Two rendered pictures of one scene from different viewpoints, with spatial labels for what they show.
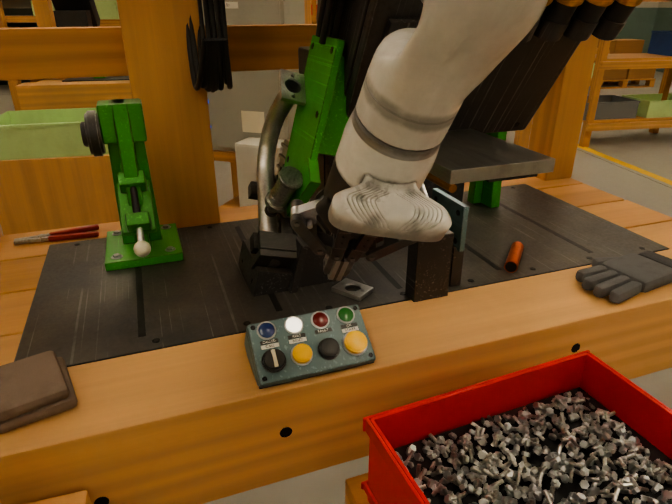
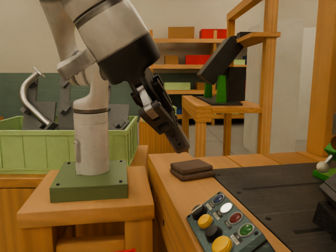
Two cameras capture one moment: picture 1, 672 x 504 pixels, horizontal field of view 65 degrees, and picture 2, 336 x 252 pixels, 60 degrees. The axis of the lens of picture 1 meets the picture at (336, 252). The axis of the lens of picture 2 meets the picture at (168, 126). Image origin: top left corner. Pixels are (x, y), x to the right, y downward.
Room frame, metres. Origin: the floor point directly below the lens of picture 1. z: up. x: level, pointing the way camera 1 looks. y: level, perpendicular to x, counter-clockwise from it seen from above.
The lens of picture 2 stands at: (0.53, -0.40, 1.16)
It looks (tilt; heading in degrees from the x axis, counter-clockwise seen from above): 10 degrees down; 99
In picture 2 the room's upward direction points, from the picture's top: straight up
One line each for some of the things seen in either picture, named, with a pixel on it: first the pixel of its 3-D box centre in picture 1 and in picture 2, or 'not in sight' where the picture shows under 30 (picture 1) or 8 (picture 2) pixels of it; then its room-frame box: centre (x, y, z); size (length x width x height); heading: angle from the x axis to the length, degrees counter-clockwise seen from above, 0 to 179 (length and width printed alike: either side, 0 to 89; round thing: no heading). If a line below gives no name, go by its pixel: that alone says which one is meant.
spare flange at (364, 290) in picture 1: (352, 289); not in sight; (0.73, -0.03, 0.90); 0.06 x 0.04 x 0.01; 53
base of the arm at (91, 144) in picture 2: not in sight; (92, 140); (0.20, 0.36, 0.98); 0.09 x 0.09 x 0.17; 23
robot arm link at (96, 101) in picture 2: not in sight; (89, 83); (0.20, 0.36, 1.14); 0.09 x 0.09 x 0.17; 86
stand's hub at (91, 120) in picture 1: (91, 133); not in sight; (0.87, 0.41, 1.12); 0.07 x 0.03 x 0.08; 20
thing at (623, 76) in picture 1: (612, 63); not in sight; (9.81, -4.89, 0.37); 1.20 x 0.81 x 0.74; 103
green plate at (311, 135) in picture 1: (331, 108); not in sight; (0.82, 0.01, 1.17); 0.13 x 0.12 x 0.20; 110
